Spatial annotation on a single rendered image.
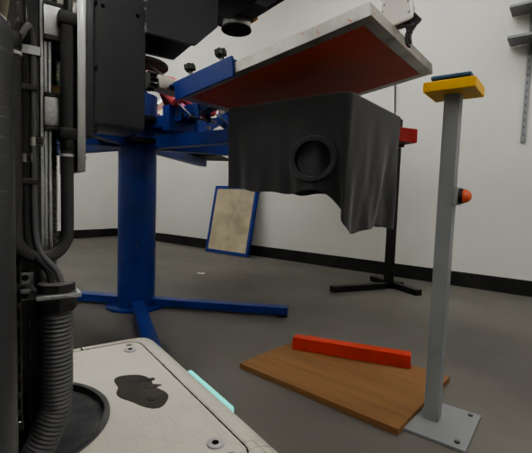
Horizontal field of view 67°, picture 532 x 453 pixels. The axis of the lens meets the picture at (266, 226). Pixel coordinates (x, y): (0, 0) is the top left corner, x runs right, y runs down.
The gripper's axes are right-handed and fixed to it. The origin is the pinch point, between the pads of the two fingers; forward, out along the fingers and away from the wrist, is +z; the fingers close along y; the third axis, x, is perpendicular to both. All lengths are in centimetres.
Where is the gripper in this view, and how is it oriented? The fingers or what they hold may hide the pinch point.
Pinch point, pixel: (401, 43)
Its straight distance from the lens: 148.8
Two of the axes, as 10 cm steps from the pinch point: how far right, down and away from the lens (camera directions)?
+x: 6.1, -0.3, 7.9
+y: 7.9, -0.8, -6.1
